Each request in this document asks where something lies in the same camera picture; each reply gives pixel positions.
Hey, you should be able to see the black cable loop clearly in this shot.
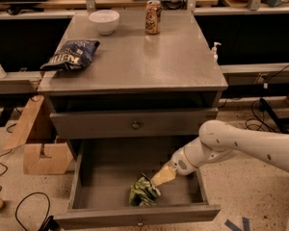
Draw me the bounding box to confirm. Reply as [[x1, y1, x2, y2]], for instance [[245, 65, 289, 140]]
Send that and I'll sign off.
[[14, 192, 61, 231]]

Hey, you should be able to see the blue tape marker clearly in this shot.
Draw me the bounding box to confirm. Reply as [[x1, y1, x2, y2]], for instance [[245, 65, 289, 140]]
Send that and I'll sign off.
[[224, 218, 251, 231]]

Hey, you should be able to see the blue chip bag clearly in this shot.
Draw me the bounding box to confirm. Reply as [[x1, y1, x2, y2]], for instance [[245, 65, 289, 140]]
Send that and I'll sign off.
[[40, 39, 100, 71]]

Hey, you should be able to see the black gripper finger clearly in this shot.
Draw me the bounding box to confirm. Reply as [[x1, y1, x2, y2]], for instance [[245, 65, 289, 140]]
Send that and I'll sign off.
[[142, 173, 153, 184]]

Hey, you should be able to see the black power cable right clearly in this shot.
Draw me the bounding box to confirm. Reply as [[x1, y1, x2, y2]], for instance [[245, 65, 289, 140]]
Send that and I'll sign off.
[[243, 98, 280, 134]]

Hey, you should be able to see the orange drink can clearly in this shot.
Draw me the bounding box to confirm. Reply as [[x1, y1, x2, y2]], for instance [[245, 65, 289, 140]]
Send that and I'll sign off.
[[145, 0, 162, 35]]

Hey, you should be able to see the wooden block stand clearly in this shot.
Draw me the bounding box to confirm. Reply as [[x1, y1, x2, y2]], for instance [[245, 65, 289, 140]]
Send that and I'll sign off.
[[3, 95, 73, 175]]

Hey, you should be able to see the black floor cable left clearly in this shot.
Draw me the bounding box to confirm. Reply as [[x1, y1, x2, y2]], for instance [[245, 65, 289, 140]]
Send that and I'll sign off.
[[0, 122, 18, 194]]

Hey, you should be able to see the white pump bottle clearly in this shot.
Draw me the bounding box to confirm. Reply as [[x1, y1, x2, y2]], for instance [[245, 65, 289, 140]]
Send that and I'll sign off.
[[211, 42, 222, 63]]

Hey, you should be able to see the upper closed grey drawer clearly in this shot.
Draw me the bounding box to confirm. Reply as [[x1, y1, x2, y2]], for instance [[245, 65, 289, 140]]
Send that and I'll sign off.
[[50, 108, 218, 140]]

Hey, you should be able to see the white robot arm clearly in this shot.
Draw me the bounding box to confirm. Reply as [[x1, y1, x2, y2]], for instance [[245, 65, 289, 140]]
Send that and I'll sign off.
[[148, 120, 289, 189]]

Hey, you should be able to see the grey drawer cabinet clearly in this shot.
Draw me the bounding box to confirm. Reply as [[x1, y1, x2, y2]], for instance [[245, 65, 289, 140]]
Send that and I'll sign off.
[[39, 10, 227, 154]]

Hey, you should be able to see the green jalapeno chip bag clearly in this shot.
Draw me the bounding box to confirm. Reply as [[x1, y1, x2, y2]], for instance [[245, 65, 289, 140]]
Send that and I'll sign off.
[[129, 177, 161, 206]]

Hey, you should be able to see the white bowl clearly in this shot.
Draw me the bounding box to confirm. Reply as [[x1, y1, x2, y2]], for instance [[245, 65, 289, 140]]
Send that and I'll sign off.
[[89, 10, 120, 35]]

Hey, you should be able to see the open grey drawer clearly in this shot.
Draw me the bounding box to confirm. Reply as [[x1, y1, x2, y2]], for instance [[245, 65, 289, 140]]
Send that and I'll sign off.
[[55, 136, 221, 230]]

